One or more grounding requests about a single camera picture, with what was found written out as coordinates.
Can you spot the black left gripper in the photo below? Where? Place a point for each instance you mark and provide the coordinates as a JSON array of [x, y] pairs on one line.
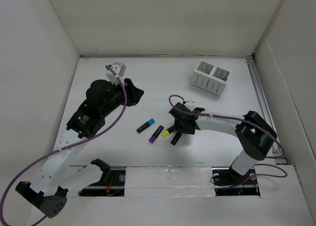
[[134, 94]]

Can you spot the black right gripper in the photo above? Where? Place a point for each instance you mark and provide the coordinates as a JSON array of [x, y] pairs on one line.
[[178, 127]]

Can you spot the green cap black highlighter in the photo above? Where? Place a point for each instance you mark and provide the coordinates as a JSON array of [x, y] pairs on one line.
[[176, 138]]

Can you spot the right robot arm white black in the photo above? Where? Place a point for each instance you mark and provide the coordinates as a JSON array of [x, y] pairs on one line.
[[254, 134]]

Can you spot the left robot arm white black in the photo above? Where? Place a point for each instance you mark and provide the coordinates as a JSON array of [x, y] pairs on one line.
[[49, 190]]

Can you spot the yellow cap black highlighter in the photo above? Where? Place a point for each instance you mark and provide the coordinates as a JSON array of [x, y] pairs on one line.
[[168, 131]]

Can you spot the purple cap black highlighter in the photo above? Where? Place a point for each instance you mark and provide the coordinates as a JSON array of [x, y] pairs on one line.
[[156, 134]]

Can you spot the blue cap black highlighter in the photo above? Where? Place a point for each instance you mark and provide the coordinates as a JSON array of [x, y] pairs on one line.
[[145, 125]]

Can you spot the white slotted pen holder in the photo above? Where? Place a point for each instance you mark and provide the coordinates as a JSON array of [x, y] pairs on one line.
[[208, 77]]

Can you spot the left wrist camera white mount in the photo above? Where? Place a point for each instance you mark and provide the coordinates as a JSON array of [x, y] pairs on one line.
[[115, 71]]

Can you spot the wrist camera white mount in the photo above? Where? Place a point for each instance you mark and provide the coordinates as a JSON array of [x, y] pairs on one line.
[[115, 71], [189, 102]]

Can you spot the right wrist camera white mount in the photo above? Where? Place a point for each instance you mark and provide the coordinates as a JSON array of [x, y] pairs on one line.
[[189, 102]]

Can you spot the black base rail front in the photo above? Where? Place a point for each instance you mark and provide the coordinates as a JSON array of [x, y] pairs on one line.
[[113, 186]]

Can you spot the aluminium rail right side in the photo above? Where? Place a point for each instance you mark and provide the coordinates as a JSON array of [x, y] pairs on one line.
[[266, 114]]

